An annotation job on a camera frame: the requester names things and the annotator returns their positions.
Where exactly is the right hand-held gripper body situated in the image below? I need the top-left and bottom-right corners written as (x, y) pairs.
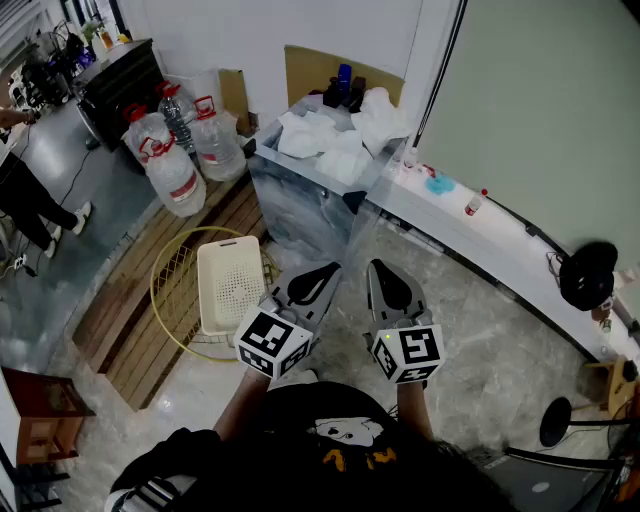
top-left (369, 310), bottom-right (446, 385)

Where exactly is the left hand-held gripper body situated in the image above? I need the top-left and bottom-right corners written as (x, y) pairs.
top-left (233, 292), bottom-right (321, 382)

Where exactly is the cream plastic basket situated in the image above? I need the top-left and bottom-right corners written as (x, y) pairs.
top-left (196, 235), bottom-right (269, 337)

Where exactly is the white cloths pile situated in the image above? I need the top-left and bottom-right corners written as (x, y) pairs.
top-left (349, 86), bottom-right (414, 157)

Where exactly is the person's right forearm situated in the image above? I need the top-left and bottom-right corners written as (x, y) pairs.
top-left (396, 380), bottom-right (435, 442)

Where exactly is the person's left forearm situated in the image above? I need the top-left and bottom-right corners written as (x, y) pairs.
top-left (212, 367), bottom-right (275, 442)

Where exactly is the cardboard box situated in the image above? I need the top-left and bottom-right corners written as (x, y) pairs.
top-left (283, 44), bottom-right (406, 110)

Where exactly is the black corner guard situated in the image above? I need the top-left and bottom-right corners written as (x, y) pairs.
top-left (342, 189), bottom-right (369, 215)

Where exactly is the white long counter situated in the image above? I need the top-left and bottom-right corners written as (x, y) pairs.
top-left (369, 149), bottom-right (640, 364)

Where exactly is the small red-cap bottle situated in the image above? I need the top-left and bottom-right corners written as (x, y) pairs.
top-left (464, 188), bottom-right (489, 217)

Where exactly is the blue cloth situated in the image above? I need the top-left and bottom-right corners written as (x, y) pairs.
top-left (424, 173), bottom-right (457, 197)

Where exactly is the person's black printed shirt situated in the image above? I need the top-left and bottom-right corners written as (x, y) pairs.
top-left (109, 381), bottom-right (509, 512)

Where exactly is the wooden slat platform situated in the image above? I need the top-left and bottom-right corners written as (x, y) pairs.
top-left (71, 172), bottom-right (269, 413)

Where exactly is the clear water jug red cap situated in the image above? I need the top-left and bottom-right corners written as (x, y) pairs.
top-left (122, 103), bottom-right (174, 161)
top-left (139, 134), bottom-right (207, 219)
top-left (189, 95), bottom-right (247, 182)

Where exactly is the black round disc stand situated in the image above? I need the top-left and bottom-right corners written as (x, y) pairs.
top-left (538, 397), bottom-right (574, 448)

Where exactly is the black pump bottle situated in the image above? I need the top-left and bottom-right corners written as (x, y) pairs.
top-left (322, 76), bottom-right (346, 110)

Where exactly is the grey laptop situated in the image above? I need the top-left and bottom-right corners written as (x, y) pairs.
top-left (479, 447), bottom-right (624, 512)

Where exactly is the small cardboard piece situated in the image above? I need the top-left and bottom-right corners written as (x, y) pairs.
top-left (217, 68), bottom-right (252, 137)

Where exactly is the person's striped trouser leg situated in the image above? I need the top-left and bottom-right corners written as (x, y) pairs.
top-left (103, 473), bottom-right (197, 512)

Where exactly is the ribbed water bottle red cap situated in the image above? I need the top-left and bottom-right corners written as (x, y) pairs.
top-left (157, 80), bottom-right (199, 151)

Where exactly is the small wooden stool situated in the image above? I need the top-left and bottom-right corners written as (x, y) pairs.
top-left (584, 357), bottom-right (640, 421)

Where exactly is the red-brown wooden side table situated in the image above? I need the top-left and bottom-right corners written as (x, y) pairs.
top-left (0, 367), bottom-right (96, 466)

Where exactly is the white power strip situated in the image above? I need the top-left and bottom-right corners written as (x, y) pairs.
top-left (12, 253), bottom-right (39, 279)

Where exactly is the black standing fan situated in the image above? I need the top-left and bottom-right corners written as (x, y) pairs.
top-left (19, 22), bottom-right (86, 106)

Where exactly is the green potted plant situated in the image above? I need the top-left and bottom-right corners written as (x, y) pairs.
top-left (81, 18), bottom-right (109, 51)

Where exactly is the gold wire basket stand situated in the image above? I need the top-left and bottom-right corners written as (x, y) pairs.
top-left (149, 225), bottom-right (281, 363)

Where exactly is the black wall pipe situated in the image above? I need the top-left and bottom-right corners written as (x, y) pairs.
top-left (410, 0), bottom-right (470, 150)

